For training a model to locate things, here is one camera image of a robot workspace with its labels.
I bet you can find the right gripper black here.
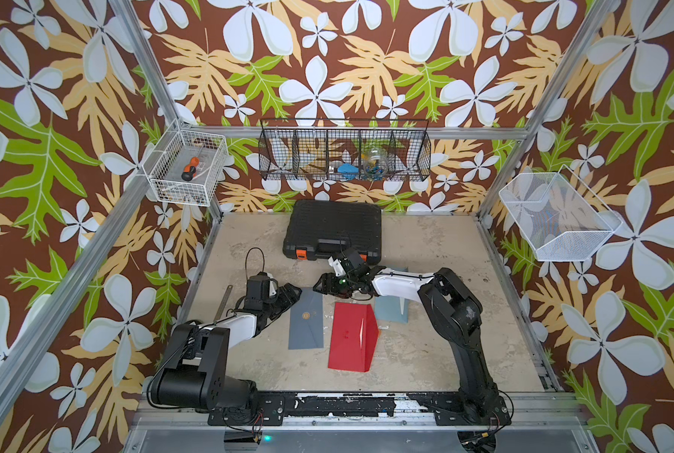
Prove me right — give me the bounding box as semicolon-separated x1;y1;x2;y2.
309;272;358;298

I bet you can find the grey envelope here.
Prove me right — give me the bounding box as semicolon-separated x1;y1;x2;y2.
288;288;324;350

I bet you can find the red envelope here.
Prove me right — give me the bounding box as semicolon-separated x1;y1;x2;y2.
328;302;380;373

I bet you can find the light blue envelope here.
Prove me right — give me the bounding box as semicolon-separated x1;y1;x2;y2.
373;275;409;324

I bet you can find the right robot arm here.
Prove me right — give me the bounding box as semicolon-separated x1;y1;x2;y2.
312;249;512;427

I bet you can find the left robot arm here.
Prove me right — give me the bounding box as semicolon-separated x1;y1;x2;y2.
146;272;302;420

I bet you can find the black tool case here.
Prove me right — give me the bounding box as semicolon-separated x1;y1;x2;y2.
282;200;382;265

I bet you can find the metal ruler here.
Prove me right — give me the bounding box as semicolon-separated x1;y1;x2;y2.
214;285;233;323

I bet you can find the blue object in basket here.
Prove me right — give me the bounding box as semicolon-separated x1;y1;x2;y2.
337;163;360;181

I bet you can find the clear jar in basket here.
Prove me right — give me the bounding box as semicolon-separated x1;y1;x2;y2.
362;145;389;181

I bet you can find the orange black screwdriver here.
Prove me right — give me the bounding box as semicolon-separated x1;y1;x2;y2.
182;157;200;182

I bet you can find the white mesh basket right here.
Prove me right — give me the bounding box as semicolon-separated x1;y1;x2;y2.
499;165;623;262

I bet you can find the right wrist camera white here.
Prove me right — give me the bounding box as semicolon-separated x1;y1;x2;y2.
328;257;346;277

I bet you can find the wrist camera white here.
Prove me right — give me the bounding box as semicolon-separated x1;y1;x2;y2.
266;274;279;298
328;257;346;277

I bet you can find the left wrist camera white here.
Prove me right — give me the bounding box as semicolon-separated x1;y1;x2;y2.
266;274;279;298

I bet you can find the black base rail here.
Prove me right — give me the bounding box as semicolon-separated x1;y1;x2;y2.
208;391;514;428

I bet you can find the black wire basket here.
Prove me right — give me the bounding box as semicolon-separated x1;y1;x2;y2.
256;118;431;182

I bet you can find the white wire basket left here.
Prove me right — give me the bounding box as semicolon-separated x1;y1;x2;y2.
144;121;229;207

